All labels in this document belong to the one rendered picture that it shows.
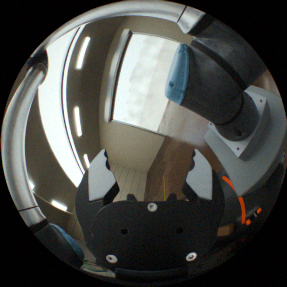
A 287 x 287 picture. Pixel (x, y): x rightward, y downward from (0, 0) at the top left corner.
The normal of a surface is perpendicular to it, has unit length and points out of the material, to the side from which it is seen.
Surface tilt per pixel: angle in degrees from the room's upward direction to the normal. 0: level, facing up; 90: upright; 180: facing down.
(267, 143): 0
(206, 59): 46
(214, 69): 62
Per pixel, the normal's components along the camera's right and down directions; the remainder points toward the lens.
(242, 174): -0.96, -0.29
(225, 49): -0.73, 0.62
